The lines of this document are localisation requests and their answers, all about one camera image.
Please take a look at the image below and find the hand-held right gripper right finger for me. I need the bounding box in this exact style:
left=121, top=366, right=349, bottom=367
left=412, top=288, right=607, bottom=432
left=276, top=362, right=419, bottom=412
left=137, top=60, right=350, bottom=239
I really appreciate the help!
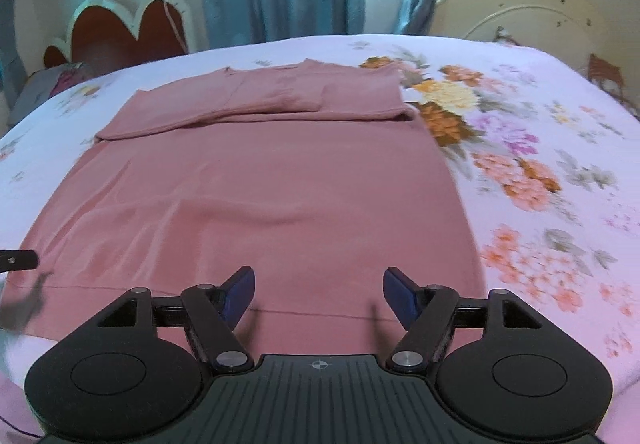
left=382, top=267, right=557, bottom=373

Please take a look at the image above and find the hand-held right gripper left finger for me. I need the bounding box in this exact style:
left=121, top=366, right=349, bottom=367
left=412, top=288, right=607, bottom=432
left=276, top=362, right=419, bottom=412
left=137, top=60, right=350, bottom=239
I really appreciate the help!
left=82, top=267, right=256, bottom=373

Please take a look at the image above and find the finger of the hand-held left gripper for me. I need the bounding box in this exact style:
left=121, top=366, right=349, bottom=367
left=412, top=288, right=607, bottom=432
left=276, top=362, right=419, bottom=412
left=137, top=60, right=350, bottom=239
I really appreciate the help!
left=0, top=249, right=40, bottom=273

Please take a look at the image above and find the pink sweater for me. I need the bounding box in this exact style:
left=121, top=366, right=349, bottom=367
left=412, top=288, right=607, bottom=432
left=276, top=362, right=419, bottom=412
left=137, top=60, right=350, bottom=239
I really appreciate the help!
left=10, top=58, right=488, bottom=360

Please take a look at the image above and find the pile of clothes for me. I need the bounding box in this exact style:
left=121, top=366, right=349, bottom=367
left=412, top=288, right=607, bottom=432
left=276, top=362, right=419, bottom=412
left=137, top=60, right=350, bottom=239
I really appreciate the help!
left=7, top=62, right=96, bottom=126

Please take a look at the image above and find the floral bed sheet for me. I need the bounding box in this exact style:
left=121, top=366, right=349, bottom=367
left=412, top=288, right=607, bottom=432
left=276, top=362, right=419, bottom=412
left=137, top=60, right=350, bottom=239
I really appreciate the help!
left=0, top=33, right=640, bottom=444

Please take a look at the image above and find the grey side curtain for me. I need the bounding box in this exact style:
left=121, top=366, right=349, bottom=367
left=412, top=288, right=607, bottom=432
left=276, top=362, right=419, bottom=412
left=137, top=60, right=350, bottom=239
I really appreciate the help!
left=0, top=0, right=26, bottom=92

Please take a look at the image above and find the red heart-shaped headboard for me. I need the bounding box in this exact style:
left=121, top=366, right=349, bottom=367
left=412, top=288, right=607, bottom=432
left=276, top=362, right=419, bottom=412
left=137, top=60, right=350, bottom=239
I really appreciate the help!
left=44, top=0, right=193, bottom=71

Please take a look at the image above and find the floral bordered pillow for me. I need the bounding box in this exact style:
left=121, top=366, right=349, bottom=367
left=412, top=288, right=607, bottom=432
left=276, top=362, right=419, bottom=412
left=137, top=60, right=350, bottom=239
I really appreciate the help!
left=492, top=27, right=524, bottom=48

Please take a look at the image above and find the orange patterned pillow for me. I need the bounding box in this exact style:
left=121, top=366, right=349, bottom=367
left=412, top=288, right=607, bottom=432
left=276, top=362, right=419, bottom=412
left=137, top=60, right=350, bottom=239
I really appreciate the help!
left=587, top=53, right=640, bottom=119

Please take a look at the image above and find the cream arched headboard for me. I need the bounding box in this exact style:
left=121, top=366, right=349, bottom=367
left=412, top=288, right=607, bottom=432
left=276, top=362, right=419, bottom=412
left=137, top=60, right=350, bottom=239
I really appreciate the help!
left=430, top=0, right=613, bottom=70

